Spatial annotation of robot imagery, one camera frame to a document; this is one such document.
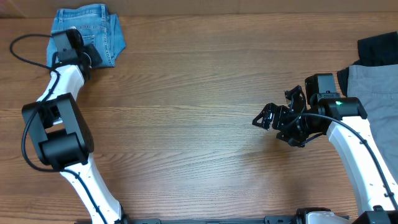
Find black folded garment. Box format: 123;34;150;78
337;31;397;97

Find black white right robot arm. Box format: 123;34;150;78
252;73;397;223

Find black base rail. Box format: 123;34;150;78
111;215;296;224

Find brown cardboard back panel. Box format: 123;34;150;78
1;0;397;18

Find grey folded trousers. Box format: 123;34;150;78
348;65;398;180

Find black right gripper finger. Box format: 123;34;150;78
252;103;277;130
284;85;307;112

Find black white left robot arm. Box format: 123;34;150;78
21;28;129;223

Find light blue denim jeans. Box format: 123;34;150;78
47;4;126;69

